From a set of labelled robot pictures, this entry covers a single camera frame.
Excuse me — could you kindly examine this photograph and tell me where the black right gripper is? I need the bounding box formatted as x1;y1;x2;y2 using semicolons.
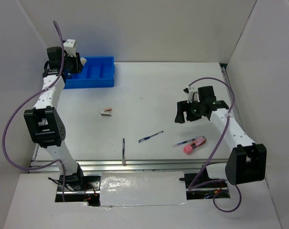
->
174;99;204;124

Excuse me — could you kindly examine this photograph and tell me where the pink capped marker tube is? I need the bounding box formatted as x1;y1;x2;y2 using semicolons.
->
183;136;206;154

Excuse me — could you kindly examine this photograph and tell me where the pink white mini stapler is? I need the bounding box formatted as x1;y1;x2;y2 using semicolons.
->
100;107;112;116

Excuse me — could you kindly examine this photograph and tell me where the black gel pen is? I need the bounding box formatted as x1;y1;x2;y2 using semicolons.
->
122;138;126;166

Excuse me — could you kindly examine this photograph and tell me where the white staples box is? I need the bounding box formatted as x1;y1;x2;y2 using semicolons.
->
80;57;87;67

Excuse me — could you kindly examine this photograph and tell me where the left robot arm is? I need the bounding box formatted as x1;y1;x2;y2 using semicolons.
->
24;47;86;191

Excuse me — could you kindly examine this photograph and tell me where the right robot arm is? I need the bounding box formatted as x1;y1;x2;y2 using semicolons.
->
175;86;267;187

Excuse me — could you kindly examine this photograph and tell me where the blue compartment tray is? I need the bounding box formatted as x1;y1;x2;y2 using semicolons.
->
64;56;115;89

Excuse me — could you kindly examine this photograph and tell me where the dark blue gel pen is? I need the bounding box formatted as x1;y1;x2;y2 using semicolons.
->
172;138;195;148

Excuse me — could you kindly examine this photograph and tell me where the blue clear ballpoint pen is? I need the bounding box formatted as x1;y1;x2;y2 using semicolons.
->
138;131;164;143

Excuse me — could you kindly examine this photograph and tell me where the silver foil cover sheet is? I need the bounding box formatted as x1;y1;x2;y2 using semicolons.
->
100;171;188;207

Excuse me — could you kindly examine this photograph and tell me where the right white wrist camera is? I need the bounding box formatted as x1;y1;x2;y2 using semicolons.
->
183;86;199;104

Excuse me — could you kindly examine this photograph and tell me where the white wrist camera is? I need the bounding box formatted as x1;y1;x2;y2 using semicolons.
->
183;86;199;104
63;39;77;57

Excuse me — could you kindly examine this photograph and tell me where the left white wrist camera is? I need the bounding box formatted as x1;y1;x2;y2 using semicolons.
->
63;39;77;57

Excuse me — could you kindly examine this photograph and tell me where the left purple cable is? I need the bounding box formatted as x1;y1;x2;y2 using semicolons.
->
2;20;66;203

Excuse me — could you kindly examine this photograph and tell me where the purple cable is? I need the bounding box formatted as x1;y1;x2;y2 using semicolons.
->
2;20;66;203
186;77;242;213

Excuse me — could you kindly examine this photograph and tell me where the aluminium right rail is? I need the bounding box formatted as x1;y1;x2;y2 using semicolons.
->
219;63;258;169

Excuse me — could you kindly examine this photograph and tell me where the aluminium rail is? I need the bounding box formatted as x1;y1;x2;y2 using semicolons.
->
219;63;258;169
28;158;252;173

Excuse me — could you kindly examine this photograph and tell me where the aluminium front rail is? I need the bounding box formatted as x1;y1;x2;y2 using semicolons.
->
28;158;252;173

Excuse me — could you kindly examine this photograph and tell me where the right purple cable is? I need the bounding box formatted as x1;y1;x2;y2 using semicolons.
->
186;77;242;213

